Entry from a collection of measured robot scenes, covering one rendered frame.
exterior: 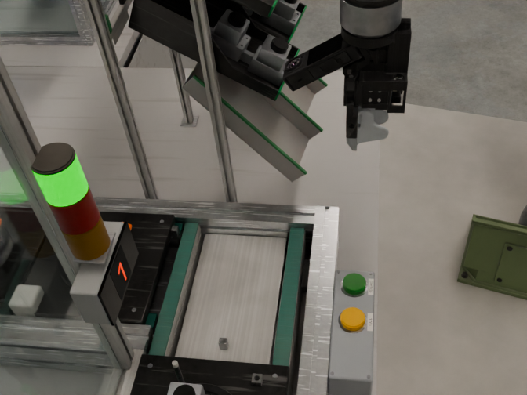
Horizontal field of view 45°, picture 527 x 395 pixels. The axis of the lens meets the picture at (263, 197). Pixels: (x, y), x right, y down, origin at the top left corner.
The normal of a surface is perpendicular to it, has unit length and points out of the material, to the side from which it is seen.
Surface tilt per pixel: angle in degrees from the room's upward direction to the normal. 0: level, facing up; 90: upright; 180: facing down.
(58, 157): 0
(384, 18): 90
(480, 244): 90
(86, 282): 0
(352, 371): 0
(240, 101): 45
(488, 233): 90
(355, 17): 90
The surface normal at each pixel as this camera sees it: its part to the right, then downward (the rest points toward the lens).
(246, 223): -0.13, 0.73
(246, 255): -0.08, -0.68
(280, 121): 0.61, -0.36
